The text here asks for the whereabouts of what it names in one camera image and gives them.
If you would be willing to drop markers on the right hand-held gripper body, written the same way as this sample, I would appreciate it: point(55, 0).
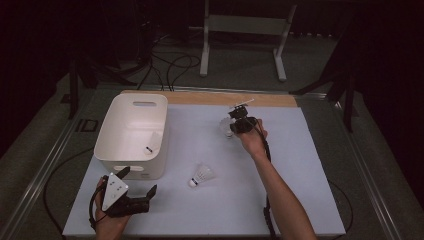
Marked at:
point(245, 125)

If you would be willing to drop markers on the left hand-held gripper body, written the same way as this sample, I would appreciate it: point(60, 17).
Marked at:
point(115, 191)

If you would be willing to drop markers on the white shuttlecock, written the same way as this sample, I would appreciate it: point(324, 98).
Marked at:
point(203, 173)
point(225, 125)
point(154, 141)

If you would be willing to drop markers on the white plastic bin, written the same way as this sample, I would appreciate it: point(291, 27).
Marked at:
point(133, 133)

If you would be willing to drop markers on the person's right hand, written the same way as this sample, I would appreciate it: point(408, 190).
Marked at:
point(253, 140)

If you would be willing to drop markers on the person's left hand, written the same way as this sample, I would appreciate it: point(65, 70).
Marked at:
point(110, 227)

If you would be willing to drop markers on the pale table mat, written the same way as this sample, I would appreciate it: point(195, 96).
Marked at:
point(200, 213)

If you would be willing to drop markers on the black stand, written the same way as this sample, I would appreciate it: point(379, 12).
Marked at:
point(74, 96)
point(349, 106)

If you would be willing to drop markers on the white metal stand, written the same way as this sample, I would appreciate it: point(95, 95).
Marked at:
point(246, 25)

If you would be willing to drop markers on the metal floor rail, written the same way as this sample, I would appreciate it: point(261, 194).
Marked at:
point(366, 173)
point(43, 166)

